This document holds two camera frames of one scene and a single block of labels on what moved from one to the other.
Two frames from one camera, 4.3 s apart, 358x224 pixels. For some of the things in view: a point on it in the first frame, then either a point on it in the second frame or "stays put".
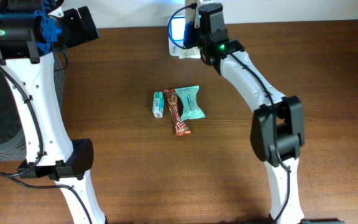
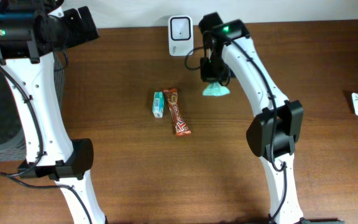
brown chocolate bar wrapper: (181, 127) stays put
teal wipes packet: (190, 109) → (215, 89)
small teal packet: (158, 108) stays put
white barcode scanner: (176, 28) stays put
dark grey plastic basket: (2, 135) stays put
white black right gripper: (191, 24) → (207, 73)
